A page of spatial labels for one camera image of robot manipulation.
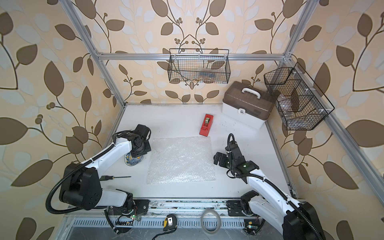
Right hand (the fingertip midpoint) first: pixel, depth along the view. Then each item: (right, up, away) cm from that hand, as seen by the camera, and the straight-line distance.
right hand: (220, 159), depth 85 cm
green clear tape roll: (-7, +22, +17) cm, 29 cm away
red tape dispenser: (-7, +19, +17) cm, 26 cm away
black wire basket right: (+38, +30, -12) cm, 50 cm away
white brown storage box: (+21, +31, +8) cm, 38 cm away
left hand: (-45, +5, +2) cm, 45 cm away
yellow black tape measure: (-26, -25, -17) cm, 40 cm away
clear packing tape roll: (-4, -23, -17) cm, 29 cm away
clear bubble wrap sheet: (-24, -2, +6) cm, 24 cm away
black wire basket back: (-14, +58, +11) cm, 61 cm away
